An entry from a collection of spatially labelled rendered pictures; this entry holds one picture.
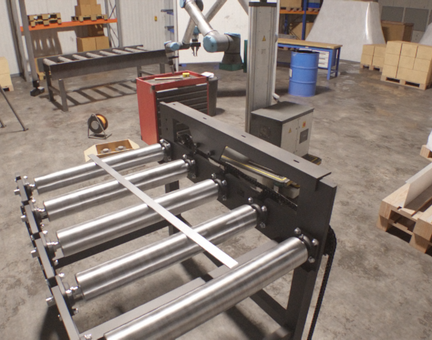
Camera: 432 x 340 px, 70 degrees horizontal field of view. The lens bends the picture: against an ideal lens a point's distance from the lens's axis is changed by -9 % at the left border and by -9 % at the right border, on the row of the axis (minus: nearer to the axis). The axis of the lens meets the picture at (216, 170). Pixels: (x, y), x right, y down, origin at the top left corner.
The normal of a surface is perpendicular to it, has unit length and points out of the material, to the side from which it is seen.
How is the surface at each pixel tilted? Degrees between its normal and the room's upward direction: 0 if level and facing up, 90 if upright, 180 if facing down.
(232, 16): 90
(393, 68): 90
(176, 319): 42
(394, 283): 0
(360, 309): 0
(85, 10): 90
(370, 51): 90
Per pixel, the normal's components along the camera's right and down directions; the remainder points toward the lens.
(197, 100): 0.59, 0.37
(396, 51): -0.74, 0.31
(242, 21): 0.20, 0.45
